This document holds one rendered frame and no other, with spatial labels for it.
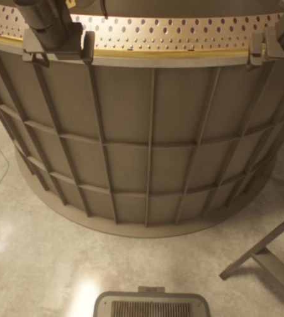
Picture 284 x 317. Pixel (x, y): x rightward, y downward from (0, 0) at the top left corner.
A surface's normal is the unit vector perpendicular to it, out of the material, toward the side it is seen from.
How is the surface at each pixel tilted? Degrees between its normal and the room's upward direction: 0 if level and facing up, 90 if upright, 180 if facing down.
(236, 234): 0
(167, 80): 90
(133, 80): 90
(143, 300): 0
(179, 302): 0
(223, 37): 43
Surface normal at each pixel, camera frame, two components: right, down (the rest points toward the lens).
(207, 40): 0.09, 0.06
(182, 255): 0.00, -0.64
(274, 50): -0.01, -0.17
